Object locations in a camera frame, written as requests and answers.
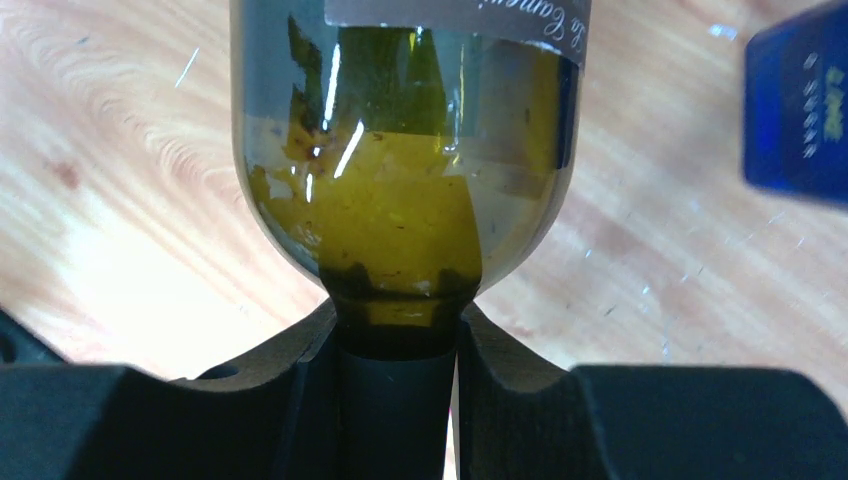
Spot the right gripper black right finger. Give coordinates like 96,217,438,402
454,306,847,479

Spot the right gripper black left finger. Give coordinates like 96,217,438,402
1,303,337,479

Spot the dark bottle grey cap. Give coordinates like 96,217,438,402
230,1,591,479

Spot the blue bottle silver cap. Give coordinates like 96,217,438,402
742,1,847,209

